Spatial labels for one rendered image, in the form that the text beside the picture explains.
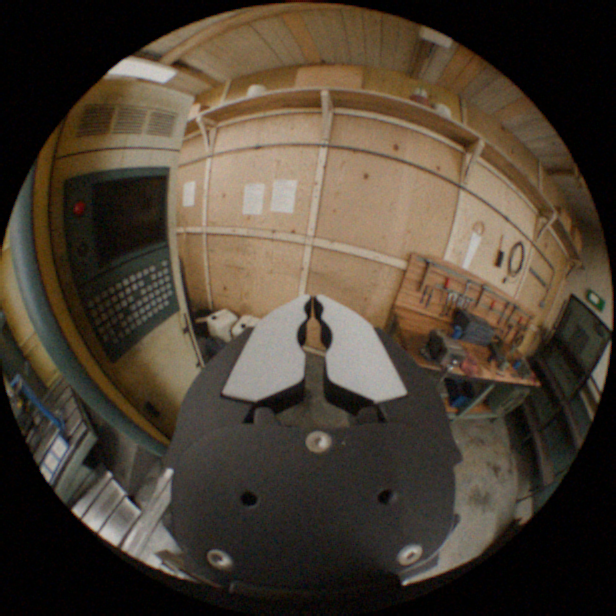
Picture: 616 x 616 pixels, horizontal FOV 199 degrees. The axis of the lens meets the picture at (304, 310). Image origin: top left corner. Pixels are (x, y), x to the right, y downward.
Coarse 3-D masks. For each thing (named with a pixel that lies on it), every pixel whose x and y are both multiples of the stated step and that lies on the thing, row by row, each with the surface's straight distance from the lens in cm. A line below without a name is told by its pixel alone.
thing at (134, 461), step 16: (80, 400) 145; (96, 416) 120; (96, 432) 121; (112, 432) 105; (96, 448) 124; (112, 448) 107; (128, 448) 95; (144, 448) 93; (96, 464) 129; (112, 464) 111; (128, 464) 98; (144, 464) 100; (128, 480) 102; (128, 496) 110
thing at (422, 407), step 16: (384, 336) 8; (400, 352) 8; (400, 368) 7; (416, 368) 8; (416, 384) 7; (432, 384) 7; (400, 400) 6; (416, 400) 7; (432, 400) 7; (384, 416) 6; (400, 416) 6; (416, 416) 6; (432, 416) 7; (432, 432) 6; (448, 432) 7; (448, 448) 7
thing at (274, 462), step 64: (192, 448) 6; (256, 448) 5; (320, 448) 5; (384, 448) 5; (192, 512) 5; (256, 512) 5; (320, 512) 5; (384, 512) 5; (448, 512) 6; (256, 576) 5; (320, 576) 5; (384, 576) 6
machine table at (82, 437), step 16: (64, 384) 135; (48, 400) 144; (64, 400) 127; (64, 416) 120; (80, 416) 108; (32, 432) 152; (48, 432) 131; (64, 432) 116; (80, 432) 105; (32, 448) 149; (48, 448) 130; (80, 448) 107; (64, 464) 115; (64, 480) 120
